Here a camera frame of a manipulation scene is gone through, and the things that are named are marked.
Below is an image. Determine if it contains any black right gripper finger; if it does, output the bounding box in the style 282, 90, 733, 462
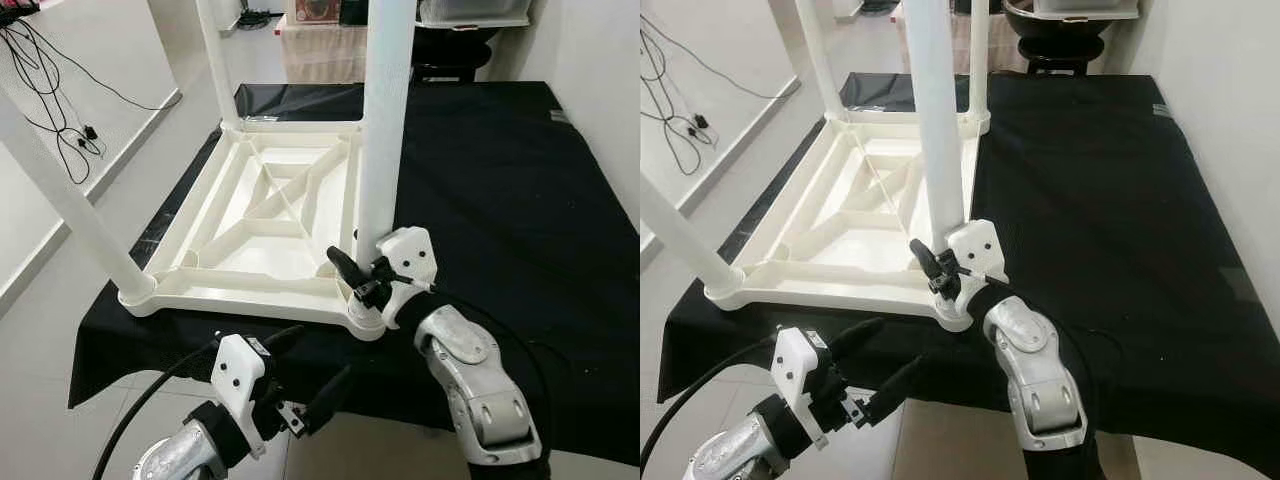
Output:
910, 240, 946, 281
327, 247, 366, 291

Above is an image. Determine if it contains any white plastic table top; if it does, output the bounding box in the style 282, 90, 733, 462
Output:
120, 118, 403, 343
705, 108, 993, 333

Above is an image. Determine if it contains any white plastic table leg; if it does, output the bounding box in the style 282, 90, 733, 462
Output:
640, 175, 746, 298
793, 0, 849, 123
967, 0, 992, 131
0, 85, 158, 301
195, 0, 243, 131
352, 0, 419, 263
900, 0, 971, 251

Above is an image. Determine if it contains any black tablecloth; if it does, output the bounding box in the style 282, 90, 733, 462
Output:
68, 80, 641, 466
657, 72, 1280, 479

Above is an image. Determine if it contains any clear crumpled tape patch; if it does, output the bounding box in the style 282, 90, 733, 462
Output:
718, 212, 763, 263
130, 215, 173, 266

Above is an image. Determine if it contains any pink cloth covered table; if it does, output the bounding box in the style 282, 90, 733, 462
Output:
895, 10, 1031, 73
278, 15, 369, 84

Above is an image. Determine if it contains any large black wok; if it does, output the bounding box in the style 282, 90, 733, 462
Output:
413, 25, 501, 61
1003, 0, 1113, 49

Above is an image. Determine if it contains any clear plastic storage box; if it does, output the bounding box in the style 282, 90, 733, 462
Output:
1033, 0, 1141, 19
418, 0, 531, 29

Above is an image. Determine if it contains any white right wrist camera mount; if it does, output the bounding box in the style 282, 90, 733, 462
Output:
945, 220, 1009, 321
375, 227, 441, 331

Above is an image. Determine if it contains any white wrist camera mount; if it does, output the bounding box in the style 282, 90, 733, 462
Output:
945, 220, 1009, 321
210, 335, 269, 459
772, 327, 831, 451
375, 227, 441, 331

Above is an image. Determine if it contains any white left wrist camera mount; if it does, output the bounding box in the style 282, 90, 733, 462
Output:
772, 327, 831, 451
210, 335, 269, 459

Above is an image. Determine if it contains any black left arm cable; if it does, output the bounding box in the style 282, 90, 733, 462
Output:
640, 335, 781, 471
92, 340, 221, 480

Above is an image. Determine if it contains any thin black wall cable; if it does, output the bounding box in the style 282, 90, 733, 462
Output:
645, 15, 801, 101
30, 25, 183, 113

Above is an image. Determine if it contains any black cable with power adapter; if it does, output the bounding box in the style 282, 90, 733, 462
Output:
640, 30, 716, 176
0, 20, 106, 186

